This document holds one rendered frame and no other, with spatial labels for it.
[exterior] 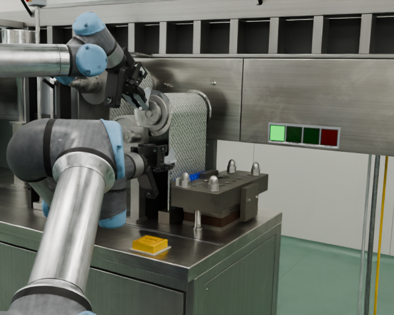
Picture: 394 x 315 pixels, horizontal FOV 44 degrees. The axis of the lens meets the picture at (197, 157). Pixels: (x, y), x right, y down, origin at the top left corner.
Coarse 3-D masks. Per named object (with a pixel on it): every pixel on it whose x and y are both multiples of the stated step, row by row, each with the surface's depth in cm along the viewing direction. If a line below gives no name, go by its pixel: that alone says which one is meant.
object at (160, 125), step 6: (150, 96) 156; (156, 96) 155; (162, 102) 154; (162, 108) 154; (138, 114) 159; (162, 114) 154; (138, 120) 159; (162, 120) 155; (144, 126) 158; (150, 126) 157; (156, 126) 156; (162, 126) 155
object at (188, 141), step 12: (180, 132) 161; (192, 132) 167; (204, 132) 175; (180, 144) 161; (192, 144) 168; (204, 144) 175; (180, 156) 162; (192, 156) 169; (204, 156) 176; (180, 168) 163; (192, 168) 170; (204, 168) 177; (168, 180) 158
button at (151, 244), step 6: (138, 240) 134; (144, 240) 134; (150, 240) 134; (156, 240) 134; (162, 240) 134; (138, 246) 132; (144, 246) 131; (150, 246) 130; (156, 246) 131; (162, 246) 133; (150, 252) 130
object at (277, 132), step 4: (272, 128) 172; (276, 128) 171; (280, 128) 170; (284, 128) 169; (272, 132) 172; (276, 132) 171; (280, 132) 170; (272, 136) 172; (276, 136) 171; (280, 136) 170; (276, 140) 171; (280, 140) 171
